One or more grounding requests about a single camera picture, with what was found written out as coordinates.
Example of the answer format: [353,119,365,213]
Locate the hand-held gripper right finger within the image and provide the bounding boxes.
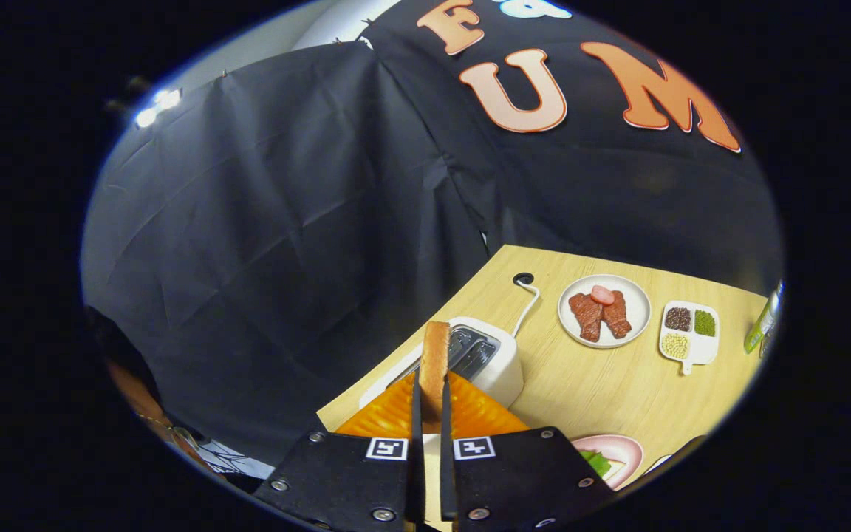
[439,371,618,529]

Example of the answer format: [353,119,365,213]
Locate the white toaster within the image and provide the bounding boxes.
[359,316,525,411]

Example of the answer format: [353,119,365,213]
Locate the white divided dish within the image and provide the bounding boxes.
[658,300,721,376]

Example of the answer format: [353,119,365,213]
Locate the brown meat piece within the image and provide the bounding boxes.
[601,290,633,340]
[568,293,605,343]

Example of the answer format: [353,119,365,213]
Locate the round white meat plate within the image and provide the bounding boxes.
[558,274,652,349]

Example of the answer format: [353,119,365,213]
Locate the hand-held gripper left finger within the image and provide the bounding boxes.
[252,369,426,529]

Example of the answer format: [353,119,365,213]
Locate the silver bottle green label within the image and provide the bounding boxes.
[743,281,785,355]

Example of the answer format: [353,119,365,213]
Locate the ceiling light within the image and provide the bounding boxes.
[134,87,184,129]

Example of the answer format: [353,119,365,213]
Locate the green lettuce leaf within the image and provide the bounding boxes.
[579,449,612,477]

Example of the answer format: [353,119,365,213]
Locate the toasted bread slice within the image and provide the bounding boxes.
[419,320,451,434]

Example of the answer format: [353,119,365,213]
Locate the person's white patterned clothing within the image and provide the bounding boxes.
[189,436,278,481]

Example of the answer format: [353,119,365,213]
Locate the pink plate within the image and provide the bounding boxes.
[572,434,645,492]

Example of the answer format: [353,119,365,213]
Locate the white toaster cable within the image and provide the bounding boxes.
[510,272,541,339]

